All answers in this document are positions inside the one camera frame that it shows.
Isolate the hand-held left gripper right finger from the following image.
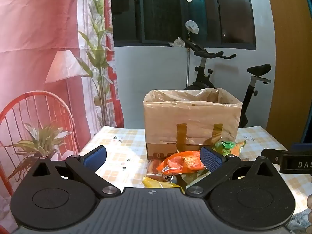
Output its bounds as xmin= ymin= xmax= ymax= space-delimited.
xmin=186 ymin=147 xmax=278 ymax=197

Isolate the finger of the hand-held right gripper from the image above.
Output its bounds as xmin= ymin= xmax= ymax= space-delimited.
xmin=261 ymin=148 xmax=283 ymax=164

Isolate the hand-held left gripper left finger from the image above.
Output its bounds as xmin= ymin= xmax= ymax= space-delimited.
xmin=32 ymin=146 xmax=120 ymax=198

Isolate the pale green snack packet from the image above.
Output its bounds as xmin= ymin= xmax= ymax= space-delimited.
xmin=175 ymin=169 xmax=212 ymax=191

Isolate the orange snack packet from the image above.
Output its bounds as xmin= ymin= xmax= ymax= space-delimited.
xmin=156 ymin=150 xmax=210 ymax=175

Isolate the cardboard box with plastic liner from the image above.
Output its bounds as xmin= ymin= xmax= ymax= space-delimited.
xmin=143 ymin=88 xmax=243 ymax=162

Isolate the clear packet of brown snacks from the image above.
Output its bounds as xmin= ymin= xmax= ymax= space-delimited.
xmin=147 ymin=160 xmax=167 ymax=176

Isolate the person's right hand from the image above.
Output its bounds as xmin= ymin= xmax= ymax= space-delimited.
xmin=307 ymin=194 xmax=312 ymax=225

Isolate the checkered floral tablecloth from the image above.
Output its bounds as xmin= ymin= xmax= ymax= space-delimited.
xmin=61 ymin=125 xmax=312 ymax=215

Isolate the grey fluffy cloth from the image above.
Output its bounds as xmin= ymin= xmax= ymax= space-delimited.
xmin=290 ymin=210 xmax=312 ymax=234

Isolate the large yellow snack packet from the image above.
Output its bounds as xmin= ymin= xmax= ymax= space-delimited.
xmin=143 ymin=177 xmax=186 ymax=192

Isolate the wooden door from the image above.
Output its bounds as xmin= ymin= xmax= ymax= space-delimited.
xmin=264 ymin=0 xmax=312 ymax=149

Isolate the black exercise bike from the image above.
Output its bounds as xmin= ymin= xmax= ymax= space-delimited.
xmin=183 ymin=39 xmax=272 ymax=128

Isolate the thin metal pole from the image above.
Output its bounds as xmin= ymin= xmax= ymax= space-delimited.
xmin=186 ymin=33 xmax=191 ymax=84

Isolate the crumpled white cloth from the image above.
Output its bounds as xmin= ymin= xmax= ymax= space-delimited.
xmin=169 ymin=37 xmax=186 ymax=47

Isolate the dark window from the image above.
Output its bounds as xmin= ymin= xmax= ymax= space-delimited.
xmin=111 ymin=0 xmax=256 ymax=50

